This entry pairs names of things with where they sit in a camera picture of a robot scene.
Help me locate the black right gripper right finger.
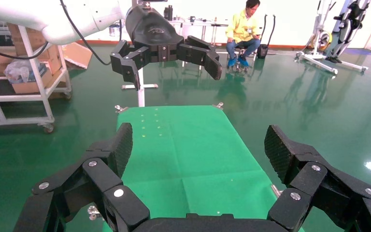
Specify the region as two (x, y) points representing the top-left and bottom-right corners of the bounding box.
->
(264, 125), (371, 232)

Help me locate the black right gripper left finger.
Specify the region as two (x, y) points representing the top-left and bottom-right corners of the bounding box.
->
(13, 122), (151, 232)

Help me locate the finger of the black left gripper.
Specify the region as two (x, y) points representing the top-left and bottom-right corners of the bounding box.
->
(176, 35), (223, 81)
(110, 40), (151, 91)

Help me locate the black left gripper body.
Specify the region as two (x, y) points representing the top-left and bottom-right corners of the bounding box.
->
(125, 4), (186, 63)

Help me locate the flat cardboard sheet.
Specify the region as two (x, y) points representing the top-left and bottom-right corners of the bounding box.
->
(61, 42), (93, 70)

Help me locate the wide brown cardboard box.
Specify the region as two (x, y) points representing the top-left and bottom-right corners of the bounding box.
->
(0, 44), (62, 75)

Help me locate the stacked brown cardboard box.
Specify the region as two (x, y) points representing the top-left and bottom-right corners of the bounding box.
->
(8, 23), (47, 57)

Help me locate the low brown cardboard box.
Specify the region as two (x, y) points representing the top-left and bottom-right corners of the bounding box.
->
(11, 65), (53, 95)

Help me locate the black bottle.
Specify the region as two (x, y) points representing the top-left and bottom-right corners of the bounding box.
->
(163, 4), (173, 22)

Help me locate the white background table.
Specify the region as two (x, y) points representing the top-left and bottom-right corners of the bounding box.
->
(169, 19), (229, 68)

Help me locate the white T-shaped floor stand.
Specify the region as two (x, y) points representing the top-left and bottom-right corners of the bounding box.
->
(121, 62), (159, 108)

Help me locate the wheeled office chair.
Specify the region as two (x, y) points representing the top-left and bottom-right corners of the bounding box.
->
(227, 44), (258, 73)

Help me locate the person in yellow jacket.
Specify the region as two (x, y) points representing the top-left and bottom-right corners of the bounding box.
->
(225, 0), (263, 69)

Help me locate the green tablecloth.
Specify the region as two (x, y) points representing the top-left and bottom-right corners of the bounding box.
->
(101, 105), (304, 232)

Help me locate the white metal wheeled cart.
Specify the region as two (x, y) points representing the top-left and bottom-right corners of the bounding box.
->
(0, 25), (72, 134)

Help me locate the clear plastic bag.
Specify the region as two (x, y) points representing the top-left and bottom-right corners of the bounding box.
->
(3, 59), (41, 85)

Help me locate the black and white robot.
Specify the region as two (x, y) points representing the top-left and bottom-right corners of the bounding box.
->
(325, 0), (371, 64)

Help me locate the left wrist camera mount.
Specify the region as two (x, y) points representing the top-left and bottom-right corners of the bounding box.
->
(131, 0), (169, 10)

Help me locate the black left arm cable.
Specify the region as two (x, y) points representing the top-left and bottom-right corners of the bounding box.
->
(0, 41), (50, 61)
(59, 0), (112, 67)

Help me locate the black device with curved handles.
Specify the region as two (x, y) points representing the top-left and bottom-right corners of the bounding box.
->
(257, 14), (276, 59)

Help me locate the white wheeled hoist frame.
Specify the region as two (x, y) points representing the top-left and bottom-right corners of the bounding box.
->
(296, 0), (370, 76)

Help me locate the yellow cable reel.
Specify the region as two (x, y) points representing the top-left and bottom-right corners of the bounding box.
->
(315, 29), (333, 49)

